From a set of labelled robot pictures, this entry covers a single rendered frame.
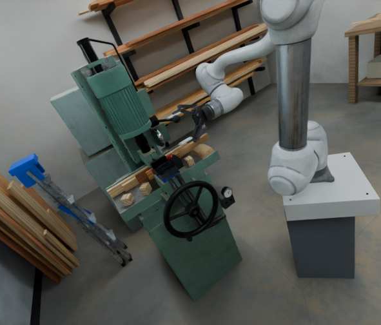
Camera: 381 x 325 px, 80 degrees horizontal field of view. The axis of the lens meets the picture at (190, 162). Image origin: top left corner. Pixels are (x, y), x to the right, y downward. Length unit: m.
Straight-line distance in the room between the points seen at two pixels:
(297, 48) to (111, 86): 0.72
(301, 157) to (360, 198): 0.34
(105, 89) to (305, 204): 1.00
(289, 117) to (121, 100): 0.69
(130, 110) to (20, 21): 2.54
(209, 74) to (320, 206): 0.79
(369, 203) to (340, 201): 0.10
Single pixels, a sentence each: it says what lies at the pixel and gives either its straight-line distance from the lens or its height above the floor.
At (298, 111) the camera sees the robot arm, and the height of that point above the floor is 1.14.
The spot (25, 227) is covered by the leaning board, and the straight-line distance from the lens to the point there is 2.39.
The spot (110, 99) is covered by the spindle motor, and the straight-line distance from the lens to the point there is 1.10.
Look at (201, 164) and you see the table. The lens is 1.23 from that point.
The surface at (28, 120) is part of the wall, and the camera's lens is 3.48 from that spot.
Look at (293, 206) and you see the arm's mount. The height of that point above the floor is 0.69.
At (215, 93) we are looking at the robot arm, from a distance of 1.22.
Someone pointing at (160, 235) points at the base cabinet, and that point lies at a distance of 1.30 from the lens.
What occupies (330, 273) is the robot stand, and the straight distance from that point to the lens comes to 1.70.
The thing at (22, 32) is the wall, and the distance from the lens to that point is 3.49.
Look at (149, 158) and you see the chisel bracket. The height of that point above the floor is 1.01.
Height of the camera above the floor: 1.50
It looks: 29 degrees down
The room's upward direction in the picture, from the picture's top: 23 degrees counter-clockwise
